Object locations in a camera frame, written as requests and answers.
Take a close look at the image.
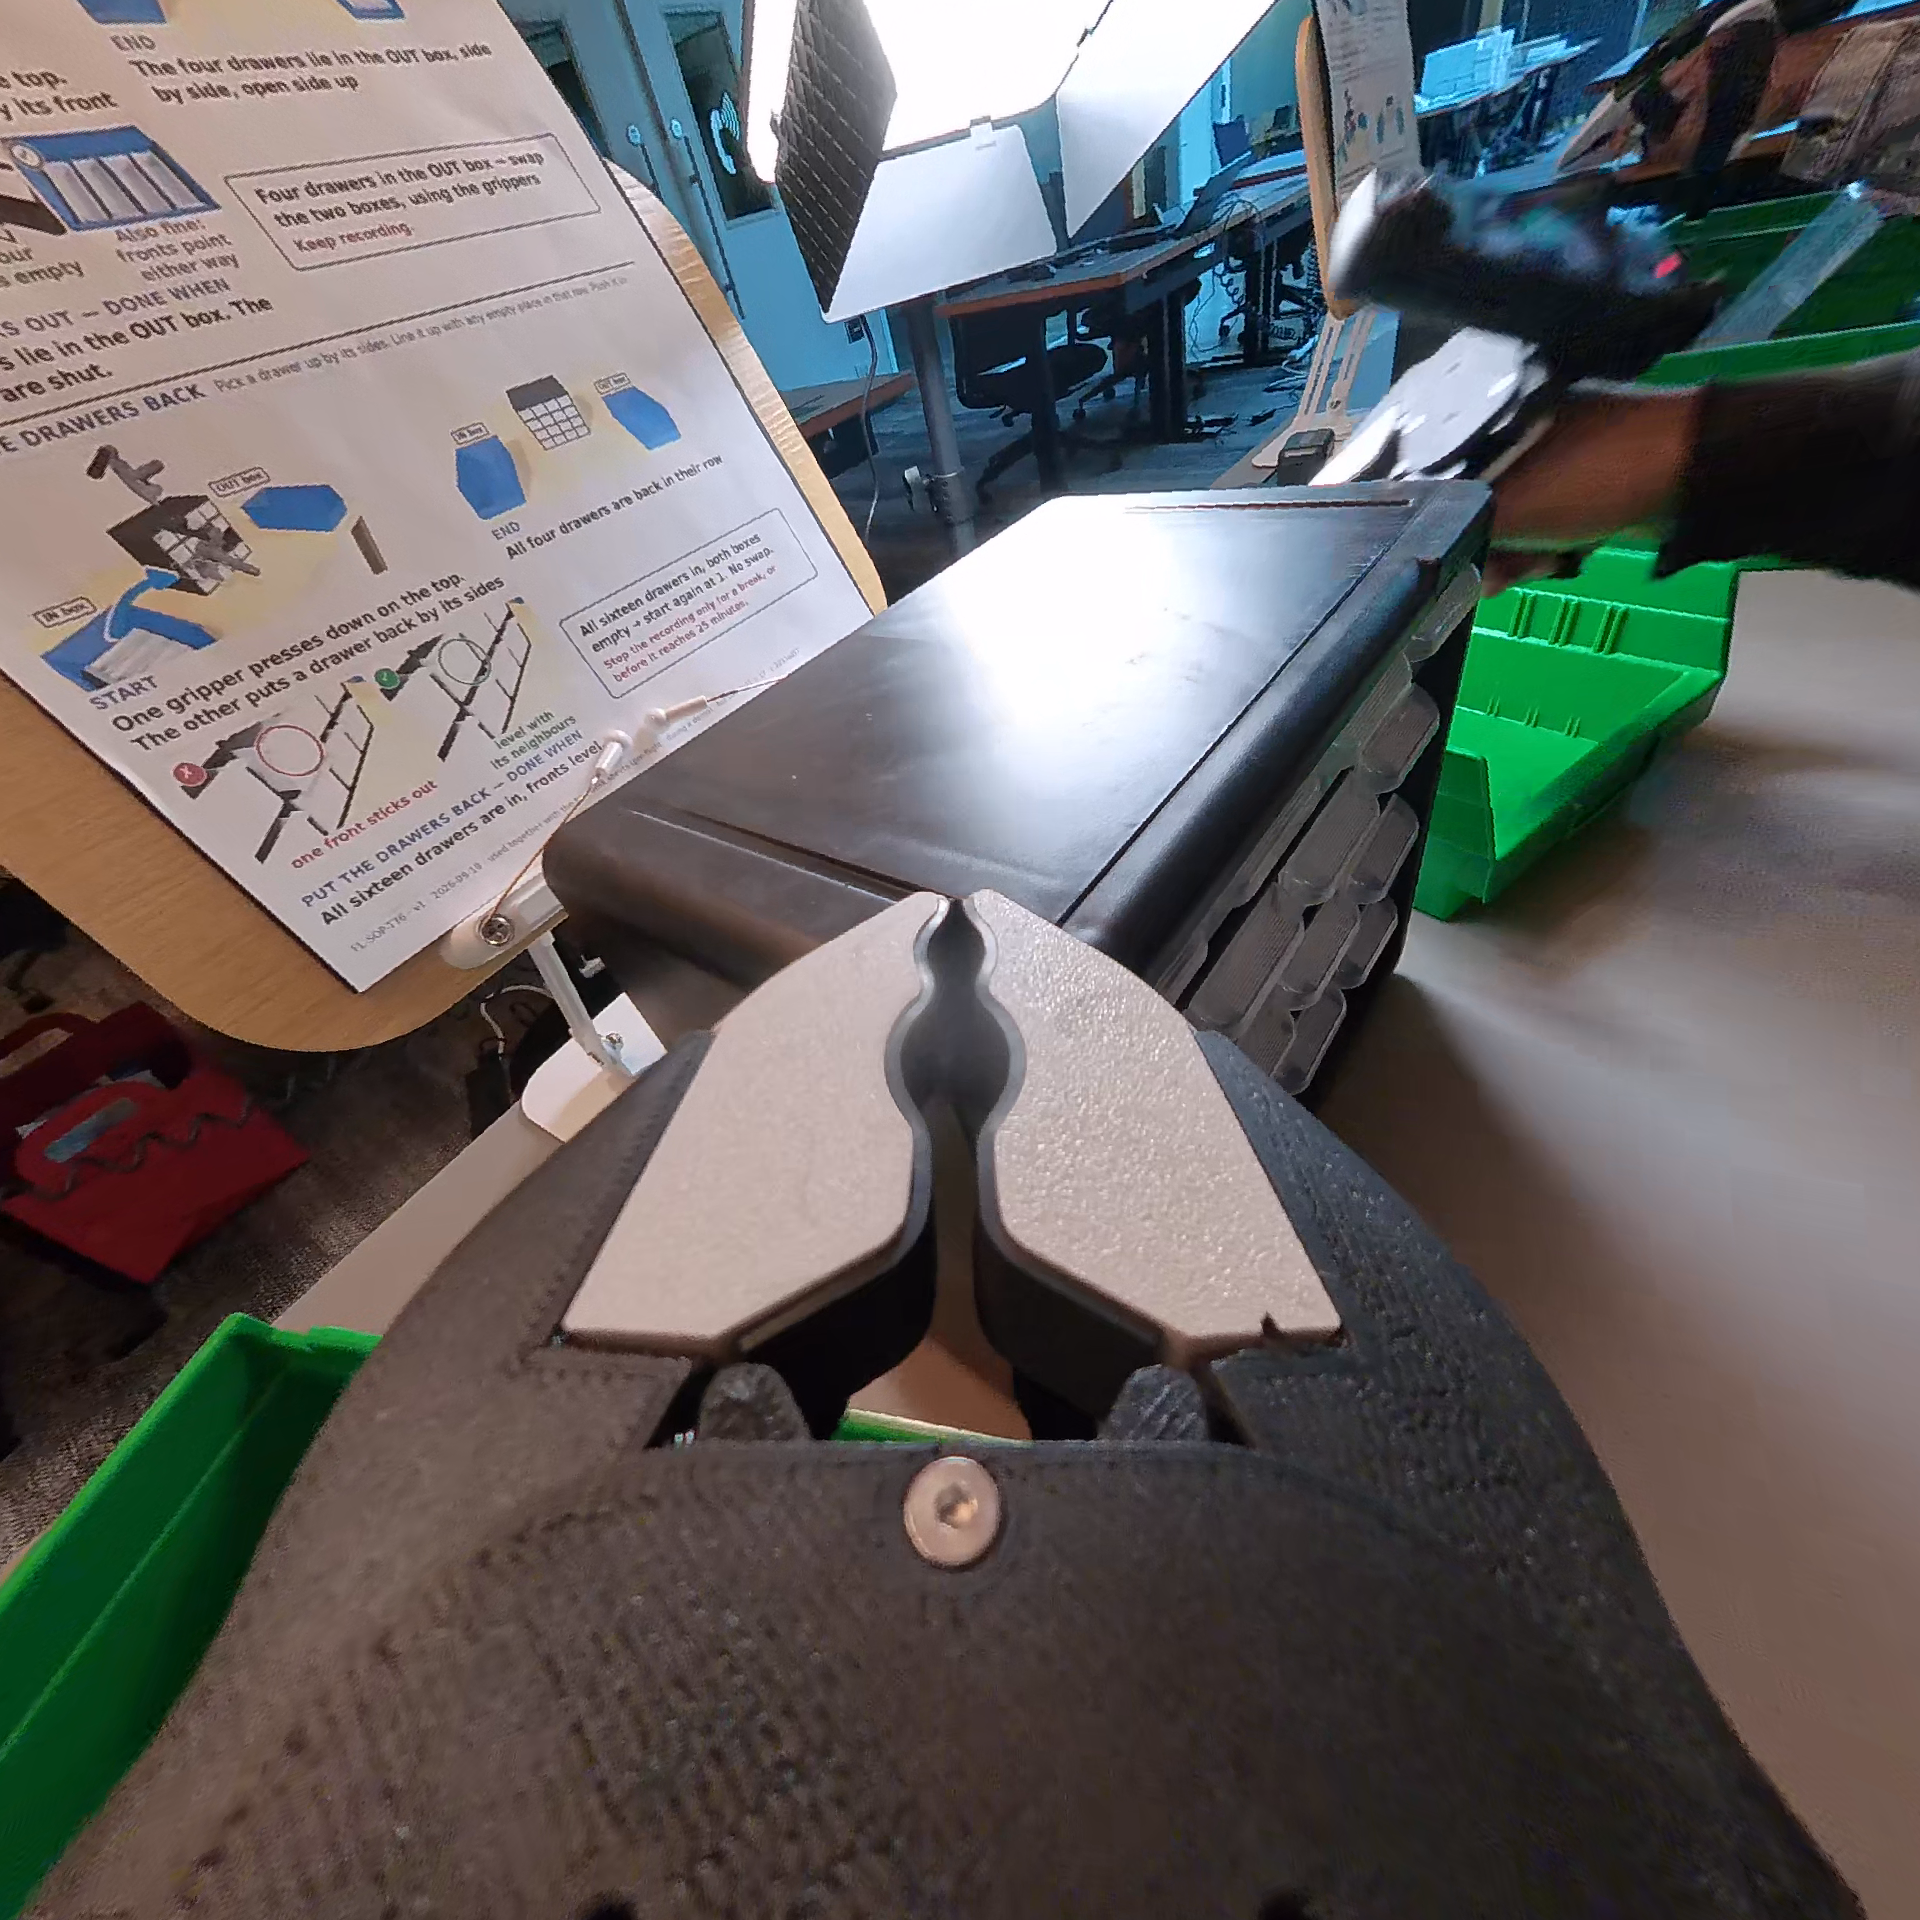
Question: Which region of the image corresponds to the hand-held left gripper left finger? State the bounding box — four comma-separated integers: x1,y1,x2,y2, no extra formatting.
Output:
559,892,971,1427

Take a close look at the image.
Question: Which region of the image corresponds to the black drawer cabinet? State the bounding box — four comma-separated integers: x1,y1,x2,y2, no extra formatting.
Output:
542,482,1501,1106

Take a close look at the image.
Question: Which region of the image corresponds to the person's right forearm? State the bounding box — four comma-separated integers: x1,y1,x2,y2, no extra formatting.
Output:
1657,351,1920,590

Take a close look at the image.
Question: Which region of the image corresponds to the set of clear cabinet drawers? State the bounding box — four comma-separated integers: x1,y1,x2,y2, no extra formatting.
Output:
1185,562,1488,1106

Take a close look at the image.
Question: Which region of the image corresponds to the thin cord with white ends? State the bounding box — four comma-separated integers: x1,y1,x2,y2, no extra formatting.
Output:
487,674,792,941

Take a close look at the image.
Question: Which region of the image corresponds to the green plastic bin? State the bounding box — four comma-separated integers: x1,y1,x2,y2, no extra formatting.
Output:
0,1311,387,1825
1415,541,1747,926
1634,193,1920,386

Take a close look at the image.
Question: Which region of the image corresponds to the wooden sheet board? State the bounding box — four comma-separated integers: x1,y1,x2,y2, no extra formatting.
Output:
0,150,892,1056

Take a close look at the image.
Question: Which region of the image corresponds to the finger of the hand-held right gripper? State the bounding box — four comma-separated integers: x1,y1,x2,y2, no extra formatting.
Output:
1351,329,1563,485

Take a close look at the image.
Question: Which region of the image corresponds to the phone booth door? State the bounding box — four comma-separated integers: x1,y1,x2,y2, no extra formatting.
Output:
666,0,768,229

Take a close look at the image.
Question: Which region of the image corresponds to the person's right hand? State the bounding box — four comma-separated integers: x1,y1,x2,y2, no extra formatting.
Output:
1476,381,1716,590

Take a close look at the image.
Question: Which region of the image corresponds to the red felt bag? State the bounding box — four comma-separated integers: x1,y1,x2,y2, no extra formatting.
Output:
0,1001,315,1286

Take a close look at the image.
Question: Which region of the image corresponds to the black office chair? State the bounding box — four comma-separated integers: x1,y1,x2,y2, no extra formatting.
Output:
952,335,1106,469

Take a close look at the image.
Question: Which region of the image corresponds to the white board stand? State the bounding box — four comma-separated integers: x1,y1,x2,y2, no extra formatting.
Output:
442,884,673,1151

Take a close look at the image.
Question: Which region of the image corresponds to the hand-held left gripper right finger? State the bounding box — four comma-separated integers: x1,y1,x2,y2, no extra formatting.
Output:
961,888,1347,1427

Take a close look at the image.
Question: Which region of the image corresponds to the printed instruction sheet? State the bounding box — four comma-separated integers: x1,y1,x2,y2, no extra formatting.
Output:
0,0,886,993

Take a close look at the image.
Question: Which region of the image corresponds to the long dark office desk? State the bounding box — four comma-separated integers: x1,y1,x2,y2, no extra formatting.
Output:
937,180,1326,455

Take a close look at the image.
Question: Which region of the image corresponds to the grey light stand pole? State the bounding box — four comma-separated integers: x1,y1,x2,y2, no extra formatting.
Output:
900,291,981,529

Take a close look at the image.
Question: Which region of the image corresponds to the small wooden instruction board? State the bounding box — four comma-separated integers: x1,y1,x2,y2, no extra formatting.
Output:
1292,0,1423,326

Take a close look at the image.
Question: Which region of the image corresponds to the studio softbox light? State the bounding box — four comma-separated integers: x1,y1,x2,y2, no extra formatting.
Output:
745,0,1280,326

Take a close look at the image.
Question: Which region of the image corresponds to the pale small board stand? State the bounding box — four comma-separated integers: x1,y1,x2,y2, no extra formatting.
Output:
1253,311,1386,469

